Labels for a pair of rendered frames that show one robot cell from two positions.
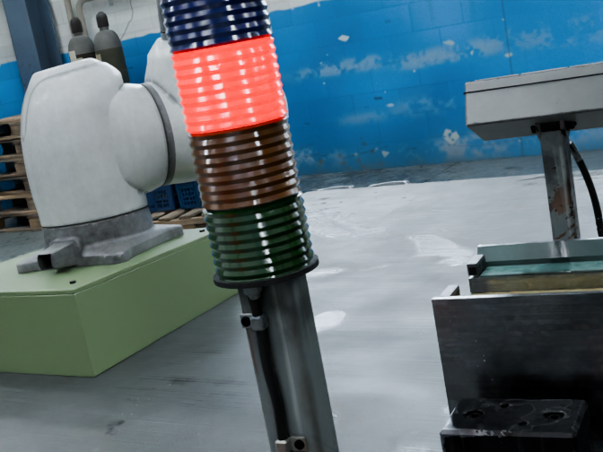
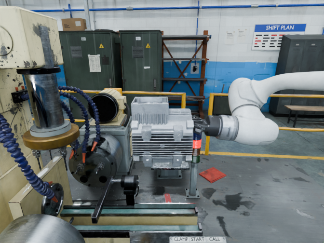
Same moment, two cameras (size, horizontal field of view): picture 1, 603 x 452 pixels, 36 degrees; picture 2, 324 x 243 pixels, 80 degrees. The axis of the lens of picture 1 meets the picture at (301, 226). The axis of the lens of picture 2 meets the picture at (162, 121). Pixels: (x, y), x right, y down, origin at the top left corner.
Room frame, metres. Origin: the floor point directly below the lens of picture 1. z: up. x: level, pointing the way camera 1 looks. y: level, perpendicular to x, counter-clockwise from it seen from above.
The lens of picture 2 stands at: (1.30, -0.57, 1.60)
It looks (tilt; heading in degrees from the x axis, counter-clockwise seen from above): 20 degrees down; 153
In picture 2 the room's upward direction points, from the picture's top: straight up
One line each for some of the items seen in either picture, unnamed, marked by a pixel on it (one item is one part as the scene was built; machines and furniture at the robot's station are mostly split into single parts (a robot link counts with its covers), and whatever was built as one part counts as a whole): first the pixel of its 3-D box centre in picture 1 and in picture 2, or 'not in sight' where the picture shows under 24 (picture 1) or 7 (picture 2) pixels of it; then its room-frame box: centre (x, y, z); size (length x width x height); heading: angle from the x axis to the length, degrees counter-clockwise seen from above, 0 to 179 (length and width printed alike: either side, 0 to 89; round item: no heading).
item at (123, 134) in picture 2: not in sight; (111, 143); (0.03, -0.32, 0.99); 0.35 x 0.31 x 0.37; 153
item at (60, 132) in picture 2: not in sight; (46, 104); (0.54, -0.63, 1.43); 0.18 x 0.18 x 0.48
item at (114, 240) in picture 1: (91, 237); not in sight; (1.30, 0.30, 0.93); 0.22 x 0.18 x 0.06; 156
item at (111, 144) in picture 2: not in sight; (99, 155); (0.26, -0.44, 1.04); 0.41 x 0.25 x 0.25; 153
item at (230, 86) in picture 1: (229, 84); (195, 141); (0.54, 0.03, 1.14); 0.06 x 0.06 x 0.04
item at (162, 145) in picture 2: not in sight; (162, 134); (0.72, -0.27, 1.32); 0.20 x 0.19 x 0.19; 63
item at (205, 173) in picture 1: (244, 160); (195, 149); (0.54, 0.03, 1.10); 0.06 x 0.06 x 0.04
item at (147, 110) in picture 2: not in sight; (150, 110); (0.70, -0.31, 1.41); 0.12 x 0.11 x 0.07; 63
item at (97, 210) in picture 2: not in sight; (104, 196); (0.58, -0.48, 1.01); 0.26 x 0.04 x 0.03; 153
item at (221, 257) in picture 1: (259, 235); (194, 156); (0.54, 0.03, 1.05); 0.06 x 0.06 x 0.04
